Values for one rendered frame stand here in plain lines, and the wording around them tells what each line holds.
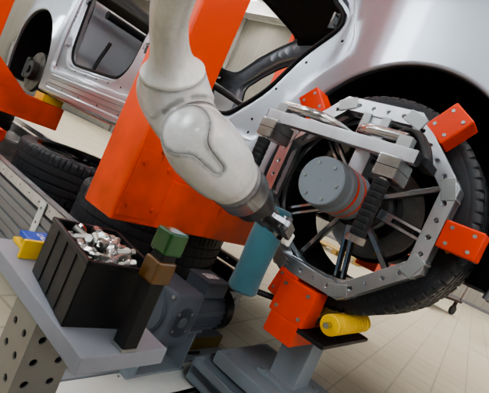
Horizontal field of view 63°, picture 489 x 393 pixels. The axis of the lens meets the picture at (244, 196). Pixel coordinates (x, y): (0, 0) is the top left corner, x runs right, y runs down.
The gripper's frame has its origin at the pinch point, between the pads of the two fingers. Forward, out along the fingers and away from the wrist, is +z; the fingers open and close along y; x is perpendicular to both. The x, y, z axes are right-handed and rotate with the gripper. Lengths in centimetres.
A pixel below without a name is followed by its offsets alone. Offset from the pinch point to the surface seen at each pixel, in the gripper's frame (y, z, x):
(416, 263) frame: -21.3, 25.9, -12.7
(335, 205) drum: 0.0, 16.2, -15.3
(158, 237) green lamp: 4.8, -27.5, 13.9
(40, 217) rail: 99, 19, 34
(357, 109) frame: 11, 20, -45
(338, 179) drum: 0.7, 11.0, -20.0
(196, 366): 26, 48, 44
